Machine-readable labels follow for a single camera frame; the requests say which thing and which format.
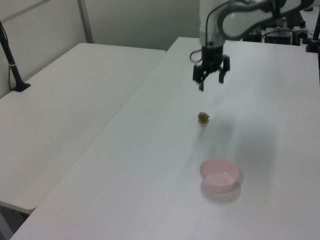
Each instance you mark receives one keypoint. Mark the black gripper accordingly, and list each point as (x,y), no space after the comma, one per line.
(212,58)

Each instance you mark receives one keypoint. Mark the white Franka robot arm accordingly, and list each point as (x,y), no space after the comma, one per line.
(232,22)

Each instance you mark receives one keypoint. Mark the red strawberry with green leaves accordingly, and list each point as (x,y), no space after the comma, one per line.
(203,117)

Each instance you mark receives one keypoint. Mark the pink plastic bowl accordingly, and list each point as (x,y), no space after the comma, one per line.
(219,176)

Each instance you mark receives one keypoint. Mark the black electronics control box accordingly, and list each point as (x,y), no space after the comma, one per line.
(278,35)

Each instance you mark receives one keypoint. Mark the black clamp stand pole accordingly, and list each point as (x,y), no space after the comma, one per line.
(315,32)

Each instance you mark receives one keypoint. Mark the black camera stand pole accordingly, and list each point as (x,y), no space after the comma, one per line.
(11,60)

